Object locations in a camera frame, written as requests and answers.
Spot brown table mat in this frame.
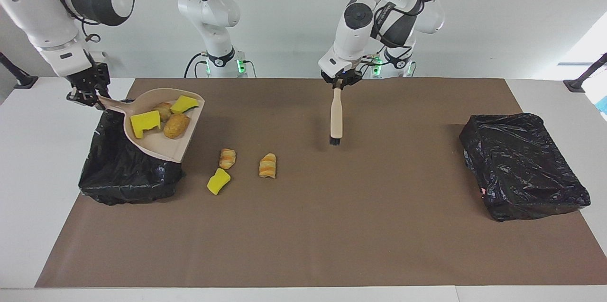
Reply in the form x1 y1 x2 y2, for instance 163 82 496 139
35 78 607 288

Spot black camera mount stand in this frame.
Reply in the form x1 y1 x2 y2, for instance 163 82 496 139
563 53 607 93
0 52 39 90

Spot pale torn bread piece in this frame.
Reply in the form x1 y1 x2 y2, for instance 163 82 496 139
153 102 172 122

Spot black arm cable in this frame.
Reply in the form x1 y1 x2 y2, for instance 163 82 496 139
358 0 427 80
59 0 195 44

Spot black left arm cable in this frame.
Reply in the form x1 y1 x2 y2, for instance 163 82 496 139
358 0 427 80

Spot beige brush black bristles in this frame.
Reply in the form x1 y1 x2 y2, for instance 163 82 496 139
329 85 344 146

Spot black base power cable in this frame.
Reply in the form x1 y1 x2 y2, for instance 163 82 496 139
184 52 209 78

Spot striped croissant bread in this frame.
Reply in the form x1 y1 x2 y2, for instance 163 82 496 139
259 153 277 179
219 148 237 170

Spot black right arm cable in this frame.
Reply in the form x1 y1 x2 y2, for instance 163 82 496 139
59 0 195 44

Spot brown oval bread bun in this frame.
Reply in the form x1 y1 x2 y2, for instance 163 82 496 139
164 113 191 139

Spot bin with black bag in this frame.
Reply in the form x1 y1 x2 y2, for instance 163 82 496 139
78 98 185 206
459 112 592 222

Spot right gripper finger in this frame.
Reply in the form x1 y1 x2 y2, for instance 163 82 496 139
66 88 93 105
88 82 109 111

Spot pale pink plastic dustpan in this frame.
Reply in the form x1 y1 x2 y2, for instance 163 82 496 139
97 88 205 164

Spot yellow sponge piece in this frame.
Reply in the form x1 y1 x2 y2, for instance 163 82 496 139
170 95 200 115
207 168 231 196
130 110 162 140

